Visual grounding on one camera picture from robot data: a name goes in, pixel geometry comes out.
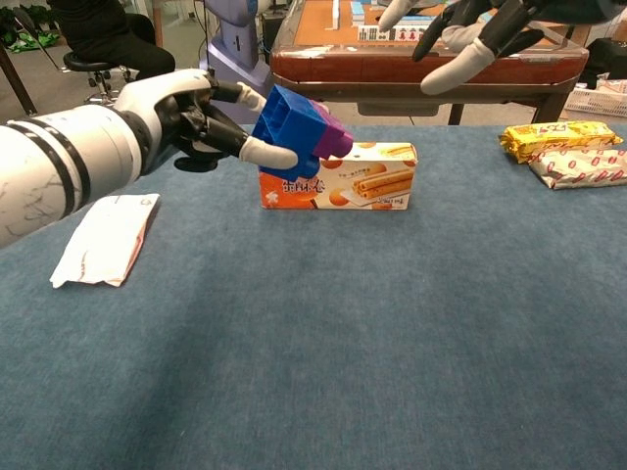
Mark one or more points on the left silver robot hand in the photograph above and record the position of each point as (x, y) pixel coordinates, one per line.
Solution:
(161, 98)

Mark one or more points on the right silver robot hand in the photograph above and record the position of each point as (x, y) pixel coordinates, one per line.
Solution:
(499, 19)

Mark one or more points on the blue building block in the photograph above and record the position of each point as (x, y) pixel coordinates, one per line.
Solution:
(289, 127)

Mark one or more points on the purple building block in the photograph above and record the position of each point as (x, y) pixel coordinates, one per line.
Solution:
(335, 137)

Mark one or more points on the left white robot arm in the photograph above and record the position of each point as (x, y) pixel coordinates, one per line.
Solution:
(49, 161)

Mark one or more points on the seated person in black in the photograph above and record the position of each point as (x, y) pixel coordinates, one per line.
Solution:
(108, 34)

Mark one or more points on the black chrome swivel stool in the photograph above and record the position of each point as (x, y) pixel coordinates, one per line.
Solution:
(85, 62)

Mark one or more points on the black bag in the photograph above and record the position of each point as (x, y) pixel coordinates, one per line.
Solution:
(605, 61)

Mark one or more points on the white plastic basket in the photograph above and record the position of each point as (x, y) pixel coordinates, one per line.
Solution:
(595, 102)

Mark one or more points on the face-up mahjong tile row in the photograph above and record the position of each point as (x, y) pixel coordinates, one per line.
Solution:
(372, 34)

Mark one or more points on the yellow snack package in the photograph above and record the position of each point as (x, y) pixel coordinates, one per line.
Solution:
(553, 139)

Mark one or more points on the brown mahjong table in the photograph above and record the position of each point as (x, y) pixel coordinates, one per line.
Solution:
(372, 68)

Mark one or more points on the short blue-backed tile stack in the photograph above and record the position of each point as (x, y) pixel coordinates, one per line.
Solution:
(357, 12)

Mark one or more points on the dark wooden table leg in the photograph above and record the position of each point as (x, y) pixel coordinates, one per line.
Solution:
(17, 83)

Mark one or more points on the white crumpled snack bag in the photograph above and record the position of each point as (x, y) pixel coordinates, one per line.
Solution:
(105, 240)

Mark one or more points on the green leafy plant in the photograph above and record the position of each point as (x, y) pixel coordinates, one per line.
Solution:
(27, 24)

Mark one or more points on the white upright mahjong tiles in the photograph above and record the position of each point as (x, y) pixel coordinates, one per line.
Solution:
(336, 14)

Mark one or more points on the white red-print snack package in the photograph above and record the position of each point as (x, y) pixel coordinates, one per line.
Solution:
(583, 169)

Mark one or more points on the orange egg roll box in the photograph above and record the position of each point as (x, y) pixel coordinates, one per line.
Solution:
(372, 186)

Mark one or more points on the lilac grey robot pedestal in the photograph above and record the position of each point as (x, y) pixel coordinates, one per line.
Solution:
(235, 63)

